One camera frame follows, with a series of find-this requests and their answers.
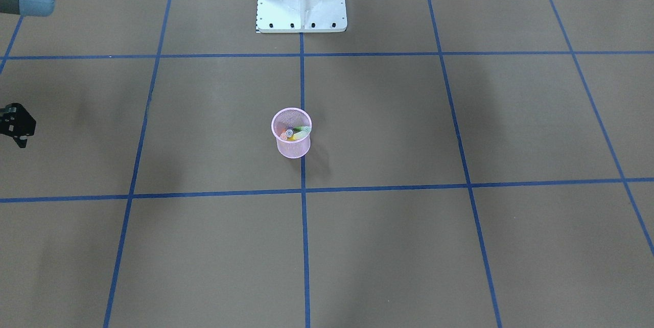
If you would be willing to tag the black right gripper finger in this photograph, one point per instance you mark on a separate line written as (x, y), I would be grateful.
(17, 123)

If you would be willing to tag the yellow highlighter pen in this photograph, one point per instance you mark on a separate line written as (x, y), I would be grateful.
(296, 136)

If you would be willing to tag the green highlighter pen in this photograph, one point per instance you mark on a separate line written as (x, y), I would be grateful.
(299, 129)

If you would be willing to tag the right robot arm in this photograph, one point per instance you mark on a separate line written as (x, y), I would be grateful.
(34, 8)

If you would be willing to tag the pink mesh pen holder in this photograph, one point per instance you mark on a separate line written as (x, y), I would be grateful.
(289, 118)

